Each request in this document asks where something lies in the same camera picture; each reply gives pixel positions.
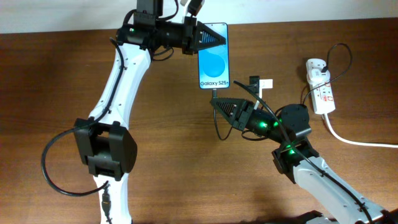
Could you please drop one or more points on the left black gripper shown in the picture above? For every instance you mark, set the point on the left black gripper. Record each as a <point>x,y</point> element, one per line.
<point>189,26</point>

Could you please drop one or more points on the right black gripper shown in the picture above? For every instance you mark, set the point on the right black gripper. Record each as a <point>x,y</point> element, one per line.
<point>237,118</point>

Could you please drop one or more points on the blue Samsung Galaxy smartphone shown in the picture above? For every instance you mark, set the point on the blue Samsung Galaxy smartphone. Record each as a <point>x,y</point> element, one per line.
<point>213,63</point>

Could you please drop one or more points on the white power strip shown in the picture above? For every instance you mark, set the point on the white power strip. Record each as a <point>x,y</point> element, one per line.
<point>322,96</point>

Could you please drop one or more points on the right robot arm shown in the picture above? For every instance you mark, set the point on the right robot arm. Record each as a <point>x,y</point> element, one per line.
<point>300,162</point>

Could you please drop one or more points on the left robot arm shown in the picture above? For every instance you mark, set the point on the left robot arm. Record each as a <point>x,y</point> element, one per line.
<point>104,142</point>

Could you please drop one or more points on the white USB charger plug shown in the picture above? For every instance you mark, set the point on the white USB charger plug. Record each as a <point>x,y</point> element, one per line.
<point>316,76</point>

